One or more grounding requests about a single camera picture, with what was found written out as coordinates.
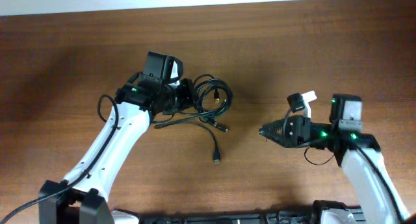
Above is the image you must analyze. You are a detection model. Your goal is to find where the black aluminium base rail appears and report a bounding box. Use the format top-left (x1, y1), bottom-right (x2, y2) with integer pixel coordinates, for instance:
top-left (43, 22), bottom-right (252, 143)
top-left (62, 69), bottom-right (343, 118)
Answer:
top-left (110, 200), bottom-right (368, 224)

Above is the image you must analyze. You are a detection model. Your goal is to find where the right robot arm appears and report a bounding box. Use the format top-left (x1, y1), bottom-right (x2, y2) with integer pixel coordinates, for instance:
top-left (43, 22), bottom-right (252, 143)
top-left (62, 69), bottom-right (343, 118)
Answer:
top-left (259, 91), bottom-right (415, 223)

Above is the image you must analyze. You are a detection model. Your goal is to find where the black USB cable short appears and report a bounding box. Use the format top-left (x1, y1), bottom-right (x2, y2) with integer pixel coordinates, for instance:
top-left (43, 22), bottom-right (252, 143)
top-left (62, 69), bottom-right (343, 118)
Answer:
top-left (181, 88), bottom-right (233, 132)

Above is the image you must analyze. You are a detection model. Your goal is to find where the black USB cable long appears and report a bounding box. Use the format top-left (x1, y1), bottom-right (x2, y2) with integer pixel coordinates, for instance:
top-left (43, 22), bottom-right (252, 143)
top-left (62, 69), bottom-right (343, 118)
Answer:
top-left (153, 74), bottom-right (233, 164)

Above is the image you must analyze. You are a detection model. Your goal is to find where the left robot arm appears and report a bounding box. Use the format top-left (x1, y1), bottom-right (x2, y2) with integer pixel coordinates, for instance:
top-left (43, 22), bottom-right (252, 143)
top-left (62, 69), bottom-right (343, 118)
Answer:
top-left (39, 52), bottom-right (194, 223)

